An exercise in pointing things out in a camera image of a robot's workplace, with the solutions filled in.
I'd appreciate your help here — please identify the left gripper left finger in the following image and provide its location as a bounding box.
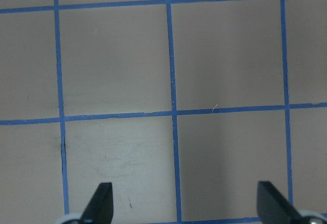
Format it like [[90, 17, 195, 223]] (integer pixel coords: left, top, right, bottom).
[[81, 183, 114, 224]]

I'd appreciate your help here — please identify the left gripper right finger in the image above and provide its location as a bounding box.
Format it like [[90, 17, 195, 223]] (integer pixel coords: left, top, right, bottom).
[[256, 181, 301, 224]]

